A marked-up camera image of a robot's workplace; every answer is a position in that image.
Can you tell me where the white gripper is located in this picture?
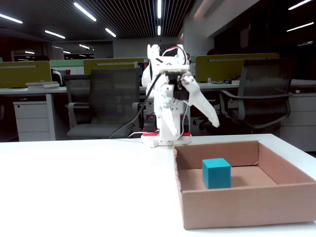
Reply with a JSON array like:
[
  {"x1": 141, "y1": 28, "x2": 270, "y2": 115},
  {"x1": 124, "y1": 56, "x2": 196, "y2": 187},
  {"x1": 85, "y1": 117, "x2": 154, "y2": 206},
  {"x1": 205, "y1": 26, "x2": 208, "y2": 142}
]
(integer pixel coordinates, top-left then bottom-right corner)
[{"x1": 152, "y1": 73, "x2": 220, "y2": 137}]

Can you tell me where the blue cube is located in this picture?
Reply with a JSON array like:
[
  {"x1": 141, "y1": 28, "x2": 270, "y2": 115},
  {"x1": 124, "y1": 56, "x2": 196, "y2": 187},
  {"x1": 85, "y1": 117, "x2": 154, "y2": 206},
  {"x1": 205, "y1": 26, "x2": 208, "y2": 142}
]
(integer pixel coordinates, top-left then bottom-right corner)
[{"x1": 202, "y1": 158, "x2": 232, "y2": 190}]

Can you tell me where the brown cardboard box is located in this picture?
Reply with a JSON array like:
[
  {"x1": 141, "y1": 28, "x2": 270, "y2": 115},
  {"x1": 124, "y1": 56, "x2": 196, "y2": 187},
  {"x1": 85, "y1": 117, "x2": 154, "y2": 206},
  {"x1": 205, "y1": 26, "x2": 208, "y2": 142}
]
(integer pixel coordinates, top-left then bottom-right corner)
[{"x1": 172, "y1": 140, "x2": 316, "y2": 230}]

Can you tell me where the red black table clamp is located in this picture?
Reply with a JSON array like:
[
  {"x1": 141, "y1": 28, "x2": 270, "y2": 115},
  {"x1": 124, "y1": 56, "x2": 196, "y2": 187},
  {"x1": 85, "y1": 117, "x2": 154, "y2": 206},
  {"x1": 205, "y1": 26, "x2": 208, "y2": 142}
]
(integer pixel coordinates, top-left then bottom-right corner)
[
  {"x1": 181, "y1": 115, "x2": 193, "y2": 138},
  {"x1": 143, "y1": 114, "x2": 158, "y2": 137}
]

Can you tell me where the long white office desk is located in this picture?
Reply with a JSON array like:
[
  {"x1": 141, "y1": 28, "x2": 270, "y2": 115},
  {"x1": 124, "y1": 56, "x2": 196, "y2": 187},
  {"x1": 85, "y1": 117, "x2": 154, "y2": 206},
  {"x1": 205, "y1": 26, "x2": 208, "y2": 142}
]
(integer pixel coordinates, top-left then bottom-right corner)
[{"x1": 184, "y1": 79, "x2": 316, "y2": 136}]

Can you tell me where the yellow desk partition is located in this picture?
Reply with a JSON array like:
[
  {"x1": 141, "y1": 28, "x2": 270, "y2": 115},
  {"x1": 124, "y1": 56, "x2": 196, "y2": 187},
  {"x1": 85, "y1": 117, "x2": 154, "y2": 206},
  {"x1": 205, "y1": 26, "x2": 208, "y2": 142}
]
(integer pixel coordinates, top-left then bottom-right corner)
[{"x1": 195, "y1": 53, "x2": 280, "y2": 82}]

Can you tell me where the grey mesh office chair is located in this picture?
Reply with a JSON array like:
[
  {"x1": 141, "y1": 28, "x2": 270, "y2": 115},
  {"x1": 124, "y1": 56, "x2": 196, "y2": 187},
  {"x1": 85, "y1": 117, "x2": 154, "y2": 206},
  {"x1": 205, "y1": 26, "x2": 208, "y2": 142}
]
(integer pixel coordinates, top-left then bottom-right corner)
[{"x1": 63, "y1": 68, "x2": 143, "y2": 139}]

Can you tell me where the large black office chair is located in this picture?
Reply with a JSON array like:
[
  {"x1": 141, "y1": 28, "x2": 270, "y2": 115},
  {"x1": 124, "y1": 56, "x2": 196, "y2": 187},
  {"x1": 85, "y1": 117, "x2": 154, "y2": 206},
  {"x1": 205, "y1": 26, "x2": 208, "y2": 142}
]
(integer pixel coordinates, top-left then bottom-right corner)
[{"x1": 219, "y1": 58, "x2": 294, "y2": 135}]

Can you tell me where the olive desk partition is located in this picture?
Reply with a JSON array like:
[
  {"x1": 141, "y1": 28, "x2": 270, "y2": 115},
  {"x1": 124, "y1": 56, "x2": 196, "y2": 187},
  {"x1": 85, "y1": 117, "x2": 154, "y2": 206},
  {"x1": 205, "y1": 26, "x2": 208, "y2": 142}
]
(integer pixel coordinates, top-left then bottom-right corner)
[
  {"x1": 83, "y1": 58, "x2": 149, "y2": 75},
  {"x1": 0, "y1": 61, "x2": 52, "y2": 88}
]

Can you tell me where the white desk side cabinet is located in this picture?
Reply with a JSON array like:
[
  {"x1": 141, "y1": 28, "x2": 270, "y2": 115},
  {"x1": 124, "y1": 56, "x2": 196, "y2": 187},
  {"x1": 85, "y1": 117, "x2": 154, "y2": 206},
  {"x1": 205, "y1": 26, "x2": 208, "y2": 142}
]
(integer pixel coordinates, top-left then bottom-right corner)
[{"x1": 280, "y1": 92, "x2": 316, "y2": 152}]

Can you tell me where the seated person dark jacket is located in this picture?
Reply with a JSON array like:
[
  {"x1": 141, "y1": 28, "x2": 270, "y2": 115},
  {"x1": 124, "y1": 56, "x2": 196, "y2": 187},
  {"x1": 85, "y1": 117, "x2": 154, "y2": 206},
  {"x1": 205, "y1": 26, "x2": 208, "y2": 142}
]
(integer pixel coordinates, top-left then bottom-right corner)
[{"x1": 34, "y1": 55, "x2": 63, "y2": 86}]

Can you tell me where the stack of books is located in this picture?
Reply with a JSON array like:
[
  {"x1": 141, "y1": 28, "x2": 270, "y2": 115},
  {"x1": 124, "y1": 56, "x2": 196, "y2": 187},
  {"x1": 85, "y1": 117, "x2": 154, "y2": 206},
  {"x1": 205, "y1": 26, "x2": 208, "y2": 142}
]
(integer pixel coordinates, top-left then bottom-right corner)
[{"x1": 26, "y1": 80, "x2": 60, "y2": 89}]

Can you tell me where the white drawer cabinet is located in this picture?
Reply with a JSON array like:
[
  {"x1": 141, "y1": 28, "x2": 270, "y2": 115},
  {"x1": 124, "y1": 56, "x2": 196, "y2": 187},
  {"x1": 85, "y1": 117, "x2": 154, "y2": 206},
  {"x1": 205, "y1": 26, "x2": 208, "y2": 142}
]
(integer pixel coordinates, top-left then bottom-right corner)
[{"x1": 12, "y1": 100, "x2": 51, "y2": 142}]

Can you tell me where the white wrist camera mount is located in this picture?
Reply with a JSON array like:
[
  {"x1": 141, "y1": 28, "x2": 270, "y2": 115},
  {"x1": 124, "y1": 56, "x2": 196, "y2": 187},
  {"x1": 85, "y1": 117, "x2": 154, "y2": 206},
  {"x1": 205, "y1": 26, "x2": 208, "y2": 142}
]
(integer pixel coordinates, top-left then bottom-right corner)
[{"x1": 158, "y1": 63, "x2": 191, "y2": 74}]

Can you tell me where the black camera cable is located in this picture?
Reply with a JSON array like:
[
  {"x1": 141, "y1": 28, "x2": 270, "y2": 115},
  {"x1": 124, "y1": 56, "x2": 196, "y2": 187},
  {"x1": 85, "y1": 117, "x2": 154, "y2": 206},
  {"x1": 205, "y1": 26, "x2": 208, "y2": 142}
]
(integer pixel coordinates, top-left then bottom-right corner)
[{"x1": 108, "y1": 73, "x2": 162, "y2": 139}]

